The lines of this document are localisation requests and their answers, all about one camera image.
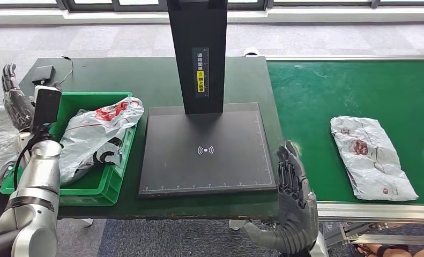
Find large grey parcel red print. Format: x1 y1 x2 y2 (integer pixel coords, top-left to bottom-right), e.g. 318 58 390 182
57 96 145 187

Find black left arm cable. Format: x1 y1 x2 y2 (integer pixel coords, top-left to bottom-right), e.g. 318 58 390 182
13 129 44 191

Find aluminium conveyor support frame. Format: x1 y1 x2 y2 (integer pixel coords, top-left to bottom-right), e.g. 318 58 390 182
322 221 424 247

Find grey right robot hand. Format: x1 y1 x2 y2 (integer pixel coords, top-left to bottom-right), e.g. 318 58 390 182
242 141 319 256

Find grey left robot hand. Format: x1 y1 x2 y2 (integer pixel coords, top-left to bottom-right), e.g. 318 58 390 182
1 63 35 131

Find thin power bank cable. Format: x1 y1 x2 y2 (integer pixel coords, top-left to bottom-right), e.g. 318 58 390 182
34 55 74 88

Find green plastic crate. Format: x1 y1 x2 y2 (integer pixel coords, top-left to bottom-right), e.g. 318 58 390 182
0 91 138 207

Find grey parcel small logos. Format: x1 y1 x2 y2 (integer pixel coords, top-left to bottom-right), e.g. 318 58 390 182
330 115 420 202

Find black power bank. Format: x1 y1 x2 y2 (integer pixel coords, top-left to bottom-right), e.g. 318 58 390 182
31 65 55 85

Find green belt conveyor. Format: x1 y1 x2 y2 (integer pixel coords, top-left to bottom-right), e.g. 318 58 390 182
265 55 424 225

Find person's foot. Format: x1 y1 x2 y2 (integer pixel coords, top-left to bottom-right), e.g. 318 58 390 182
350 243 424 257

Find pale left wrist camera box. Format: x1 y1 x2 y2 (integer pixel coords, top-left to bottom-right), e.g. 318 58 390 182
31 83 63 130

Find black inbound scanning machine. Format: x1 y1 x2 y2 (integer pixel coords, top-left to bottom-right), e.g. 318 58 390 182
138 0 278 199

